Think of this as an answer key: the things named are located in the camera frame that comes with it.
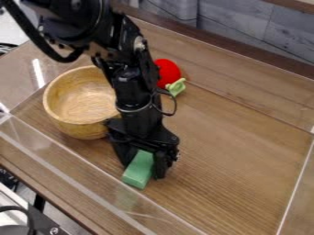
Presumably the brown wooden bowl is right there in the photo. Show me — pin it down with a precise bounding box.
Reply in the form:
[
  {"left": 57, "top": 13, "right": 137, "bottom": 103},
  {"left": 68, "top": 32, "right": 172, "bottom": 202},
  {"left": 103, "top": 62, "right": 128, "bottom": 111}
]
[{"left": 43, "top": 65, "right": 119, "bottom": 140}]

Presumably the black cable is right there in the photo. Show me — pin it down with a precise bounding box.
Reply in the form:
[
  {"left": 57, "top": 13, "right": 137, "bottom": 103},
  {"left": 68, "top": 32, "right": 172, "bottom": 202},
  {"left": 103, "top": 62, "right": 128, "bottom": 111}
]
[{"left": 0, "top": 206, "right": 40, "bottom": 235}]

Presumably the green rectangular stick block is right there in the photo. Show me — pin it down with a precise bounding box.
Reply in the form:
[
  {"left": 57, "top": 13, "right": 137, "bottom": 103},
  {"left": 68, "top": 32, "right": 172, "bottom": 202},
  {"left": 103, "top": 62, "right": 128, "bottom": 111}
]
[{"left": 121, "top": 151, "right": 154, "bottom": 189}]

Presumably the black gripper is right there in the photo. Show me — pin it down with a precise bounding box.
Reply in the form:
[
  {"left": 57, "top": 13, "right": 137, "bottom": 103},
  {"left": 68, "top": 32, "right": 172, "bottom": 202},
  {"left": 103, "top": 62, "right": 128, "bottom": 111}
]
[{"left": 105, "top": 118, "right": 180, "bottom": 179}]

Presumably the clear acrylic tray wall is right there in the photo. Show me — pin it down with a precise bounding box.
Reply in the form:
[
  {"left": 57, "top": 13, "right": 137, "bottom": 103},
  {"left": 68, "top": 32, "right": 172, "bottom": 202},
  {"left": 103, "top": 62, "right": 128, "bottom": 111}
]
[{"left": 0, "top": 111, "right": 206, "bottom": 235}]

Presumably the black metal bracket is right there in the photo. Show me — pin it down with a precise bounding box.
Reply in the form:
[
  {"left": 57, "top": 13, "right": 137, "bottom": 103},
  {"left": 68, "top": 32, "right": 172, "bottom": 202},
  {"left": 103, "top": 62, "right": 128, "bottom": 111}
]
[{"left": 28, "top": 205, "right": 69, "bottom": 235}]

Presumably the red plush strawberry toy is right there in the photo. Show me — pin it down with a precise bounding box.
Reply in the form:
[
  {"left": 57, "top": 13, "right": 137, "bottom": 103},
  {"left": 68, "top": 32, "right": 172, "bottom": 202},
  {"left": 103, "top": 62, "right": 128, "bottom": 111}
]
[{"left": 155, "top": 59, "right": 187, "bottom": 96}]

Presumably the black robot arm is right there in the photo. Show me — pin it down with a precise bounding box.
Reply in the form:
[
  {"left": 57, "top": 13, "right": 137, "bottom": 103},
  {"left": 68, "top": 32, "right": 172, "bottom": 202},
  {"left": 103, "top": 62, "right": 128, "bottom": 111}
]
[{"left": 0, "top": 0, "right": 179, "bottom": 179}]

